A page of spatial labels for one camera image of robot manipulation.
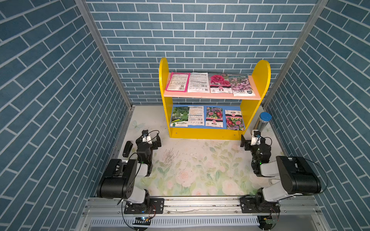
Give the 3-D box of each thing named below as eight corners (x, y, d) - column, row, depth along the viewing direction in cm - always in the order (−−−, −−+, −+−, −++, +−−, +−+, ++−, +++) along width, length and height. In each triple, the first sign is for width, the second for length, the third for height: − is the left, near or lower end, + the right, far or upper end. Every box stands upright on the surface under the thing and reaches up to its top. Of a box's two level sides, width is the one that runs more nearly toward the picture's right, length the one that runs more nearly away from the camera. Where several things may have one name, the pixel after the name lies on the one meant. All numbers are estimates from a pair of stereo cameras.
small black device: (124, 157, 94) (121, 154, 90) (128, 144, 100) (126, 141, 96) (130, 157, 94) (128, 154, 90) (134, 144, 100) (132, 141, 96)
